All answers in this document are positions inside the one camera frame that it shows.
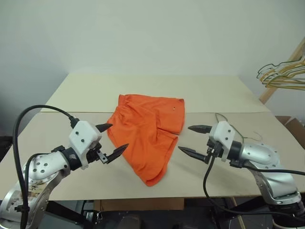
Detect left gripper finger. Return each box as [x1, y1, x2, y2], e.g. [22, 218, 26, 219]
[95, 123, 114, 134]
[105, 143, 130, 165]

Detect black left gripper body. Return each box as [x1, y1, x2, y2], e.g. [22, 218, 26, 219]
[86, 141, 107, 165]

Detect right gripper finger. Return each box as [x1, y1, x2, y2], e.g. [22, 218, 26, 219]
[177, 146, 209, 165]
[187, 125, 213, 134]

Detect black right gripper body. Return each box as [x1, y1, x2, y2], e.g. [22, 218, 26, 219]
[204, 139, 222, 165]

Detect orange shorts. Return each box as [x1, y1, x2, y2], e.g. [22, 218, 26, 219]
[106, 94, 186, 187]

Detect brown cardboard panel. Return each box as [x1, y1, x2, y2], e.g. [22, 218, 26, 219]
[94, 198, 185, 212]

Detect brown cardboard box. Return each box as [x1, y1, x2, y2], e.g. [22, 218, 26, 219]
[275, 115, 305, 149]

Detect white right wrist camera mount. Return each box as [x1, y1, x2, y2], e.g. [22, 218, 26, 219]
[208, 121, 235, 163]

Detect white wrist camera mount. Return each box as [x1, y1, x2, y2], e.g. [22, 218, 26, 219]
[68, 121, 102, 170]
[208, 121, 235, 163]

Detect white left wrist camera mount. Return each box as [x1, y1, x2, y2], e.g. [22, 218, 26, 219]
[68, 121, 102, 170]

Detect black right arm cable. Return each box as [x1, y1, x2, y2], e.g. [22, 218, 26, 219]
[202, 143, 305, 215]

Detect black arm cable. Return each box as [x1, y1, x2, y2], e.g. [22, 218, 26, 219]
[12, 104, 81, 229]
[202, 143, 305, 215]

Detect wooden rack post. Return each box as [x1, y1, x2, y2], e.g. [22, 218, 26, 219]
[258, 35, 305, 104]

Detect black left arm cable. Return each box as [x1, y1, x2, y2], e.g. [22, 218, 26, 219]
[12, 104, 81, 229]

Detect yellow wire hanger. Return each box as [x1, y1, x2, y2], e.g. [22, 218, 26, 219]
[261, 63, 305, 86]

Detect wire clothes hangers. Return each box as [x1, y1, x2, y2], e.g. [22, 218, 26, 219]
[259, 64, 305, 91]

